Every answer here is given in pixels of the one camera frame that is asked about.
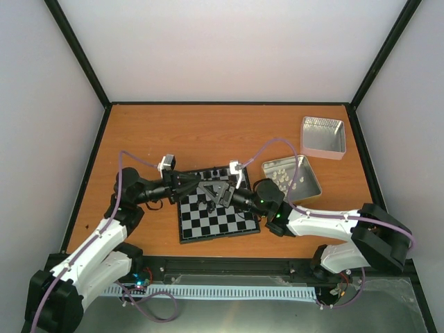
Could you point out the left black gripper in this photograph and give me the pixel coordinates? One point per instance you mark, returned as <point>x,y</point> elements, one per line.
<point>173,183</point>

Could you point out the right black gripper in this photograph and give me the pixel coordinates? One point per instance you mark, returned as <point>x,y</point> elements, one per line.
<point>224,195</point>

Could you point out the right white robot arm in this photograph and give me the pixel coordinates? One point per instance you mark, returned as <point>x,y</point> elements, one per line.
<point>370,236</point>

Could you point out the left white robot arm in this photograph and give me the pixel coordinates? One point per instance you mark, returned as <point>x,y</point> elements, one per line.
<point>58,298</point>

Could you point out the black chess pieces cluster centre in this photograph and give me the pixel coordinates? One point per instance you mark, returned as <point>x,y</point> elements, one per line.
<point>208,205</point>

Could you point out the white chess pieces in tin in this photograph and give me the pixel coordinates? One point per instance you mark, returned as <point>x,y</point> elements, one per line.
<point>288,181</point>

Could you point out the open metal tin with pieces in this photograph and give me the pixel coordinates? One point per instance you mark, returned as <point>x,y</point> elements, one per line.
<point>310,191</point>

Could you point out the small circuit board with led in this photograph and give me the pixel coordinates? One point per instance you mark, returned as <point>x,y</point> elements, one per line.
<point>143,279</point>

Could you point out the black and silver chessboard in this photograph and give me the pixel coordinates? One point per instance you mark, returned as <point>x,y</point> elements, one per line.
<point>195,224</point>

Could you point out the pink-rimmed metal tin lid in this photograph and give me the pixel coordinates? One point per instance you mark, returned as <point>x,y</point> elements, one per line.
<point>323,138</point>

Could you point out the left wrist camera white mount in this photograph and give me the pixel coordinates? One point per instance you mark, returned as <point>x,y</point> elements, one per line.
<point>168,162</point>

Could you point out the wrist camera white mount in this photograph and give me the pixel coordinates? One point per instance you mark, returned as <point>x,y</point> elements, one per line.
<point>236,169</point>
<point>168,162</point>

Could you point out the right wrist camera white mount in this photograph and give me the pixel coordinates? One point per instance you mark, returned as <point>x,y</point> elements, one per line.
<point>236,169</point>

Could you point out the black frame rail front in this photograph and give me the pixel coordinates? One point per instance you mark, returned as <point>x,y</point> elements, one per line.
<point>225,265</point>

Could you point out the light blue cable duct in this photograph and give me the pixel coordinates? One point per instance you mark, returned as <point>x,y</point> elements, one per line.
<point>214,292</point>

